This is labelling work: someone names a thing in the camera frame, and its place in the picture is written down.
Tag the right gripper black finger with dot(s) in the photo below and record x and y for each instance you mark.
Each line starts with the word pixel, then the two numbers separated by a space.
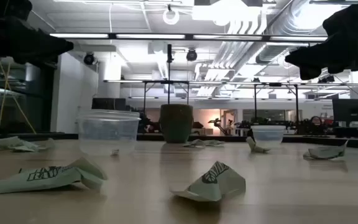
pixel 312 72
pixel 322 54

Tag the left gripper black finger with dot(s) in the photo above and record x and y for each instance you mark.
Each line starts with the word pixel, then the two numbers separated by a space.
pixel 42 45
pixel 39 61

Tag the green paper packet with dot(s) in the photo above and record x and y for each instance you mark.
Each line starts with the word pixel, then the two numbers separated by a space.
pixel 255 147
pixel 195 144
pixel 325 152
pixel 214 143
pixel 17 144

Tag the green paper packet lettered print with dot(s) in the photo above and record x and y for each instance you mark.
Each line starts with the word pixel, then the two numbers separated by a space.
pixel 42 179

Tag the green paper packet leaf print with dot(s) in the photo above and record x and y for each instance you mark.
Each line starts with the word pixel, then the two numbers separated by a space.
pixel 216 186

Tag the black workshop robot arm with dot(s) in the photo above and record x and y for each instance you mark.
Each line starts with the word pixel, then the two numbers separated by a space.
pixel 219 126

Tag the black round ceiling spotlight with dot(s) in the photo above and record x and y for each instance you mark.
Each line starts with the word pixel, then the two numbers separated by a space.
pixel 89 59
pixel 191 55

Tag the black computer monitor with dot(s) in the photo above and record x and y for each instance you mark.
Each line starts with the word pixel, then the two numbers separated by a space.
pixel 351 110

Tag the black overhead light bar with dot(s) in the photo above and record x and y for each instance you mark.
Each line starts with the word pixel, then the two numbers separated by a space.
pixel 112 36

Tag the small clear plastic container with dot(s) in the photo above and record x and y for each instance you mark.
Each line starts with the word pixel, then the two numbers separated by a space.
pixel 268 135

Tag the large clear plastic container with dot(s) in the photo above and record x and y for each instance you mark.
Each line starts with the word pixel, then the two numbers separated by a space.
pixel 107 133

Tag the green glazed ceramic mug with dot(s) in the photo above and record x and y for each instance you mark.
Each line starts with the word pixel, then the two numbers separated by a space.
pixel 176 124

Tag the black metal rig frame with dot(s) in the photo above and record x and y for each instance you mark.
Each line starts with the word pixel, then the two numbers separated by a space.
pixel 275 84
pixel 166 82

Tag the silver ceiling ventilation duct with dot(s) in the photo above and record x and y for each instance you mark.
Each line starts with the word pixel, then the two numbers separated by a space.
pixel 278 28

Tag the black vertical camera pole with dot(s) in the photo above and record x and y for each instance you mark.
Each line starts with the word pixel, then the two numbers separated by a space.
pixel 169 71

